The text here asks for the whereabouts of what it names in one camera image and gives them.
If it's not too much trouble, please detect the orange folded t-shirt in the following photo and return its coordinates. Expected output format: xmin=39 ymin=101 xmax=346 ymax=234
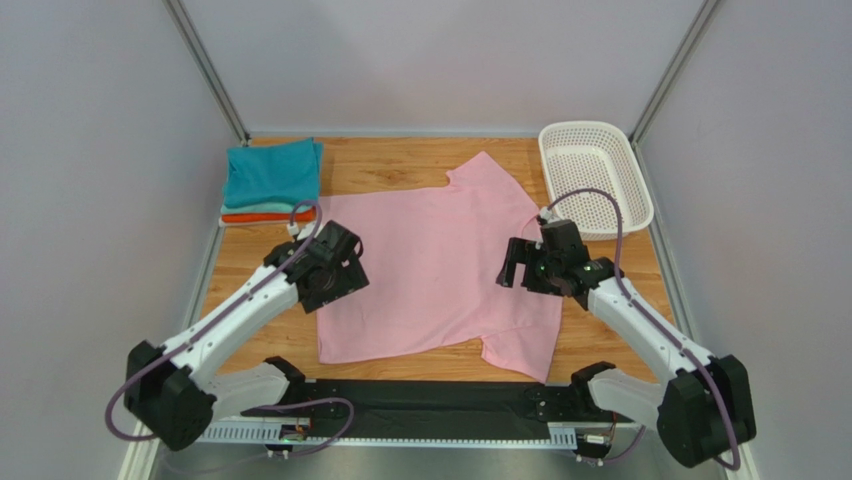
xmin=221 ymin=208 xmax=316 ymax=224

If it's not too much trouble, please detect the right aluminium corner post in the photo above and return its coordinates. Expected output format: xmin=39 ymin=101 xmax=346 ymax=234
xmin=630 ymin=0 xmax=724 ymax=147

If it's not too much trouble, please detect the white plastic basket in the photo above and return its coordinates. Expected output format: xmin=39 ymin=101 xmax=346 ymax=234
xmin=538 ymin=121 xmax=655 ymax=241

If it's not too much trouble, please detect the left aluminium corner post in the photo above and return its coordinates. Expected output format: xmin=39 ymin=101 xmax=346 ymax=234
xmin=162 ymin=0 xmax=252 ymax=147

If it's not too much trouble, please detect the aluminium frame rail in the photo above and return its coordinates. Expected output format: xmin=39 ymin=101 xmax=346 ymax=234
xmin=118 ymin=374 xmax=760 ymax=480

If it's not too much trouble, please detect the pink t-shirt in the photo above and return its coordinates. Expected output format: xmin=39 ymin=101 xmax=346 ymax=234
xmin=316 ymin=152 xmax=563 ymax=382

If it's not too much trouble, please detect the mint folded t-shirt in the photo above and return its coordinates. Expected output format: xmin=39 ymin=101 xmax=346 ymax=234
xmin=220 ymin=202 xmax=294 ymax=215

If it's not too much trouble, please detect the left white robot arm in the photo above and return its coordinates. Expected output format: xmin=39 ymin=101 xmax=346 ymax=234
xmin=117 ymin=221 xmax=369 ymax=451

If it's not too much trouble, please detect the black base mat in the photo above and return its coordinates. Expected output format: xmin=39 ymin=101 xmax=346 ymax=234
xmin=240 ymin=378 xmax=620 ymax=441

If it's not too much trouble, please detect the teal folded t-shirt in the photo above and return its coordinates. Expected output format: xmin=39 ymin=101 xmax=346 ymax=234
xmin=223 ymin=138 xmax=324 ymax=209

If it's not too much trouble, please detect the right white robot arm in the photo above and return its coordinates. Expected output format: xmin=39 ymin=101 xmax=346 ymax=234
xmin=496 ymin=220 xmax=757 ymax=468

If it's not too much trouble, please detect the aluminium corner post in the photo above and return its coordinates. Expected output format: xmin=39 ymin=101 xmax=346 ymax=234
xmin=162 ymin=0 xmax=252 ymax=147
xmin=630 ymin=0 xmax=724 ymax=147

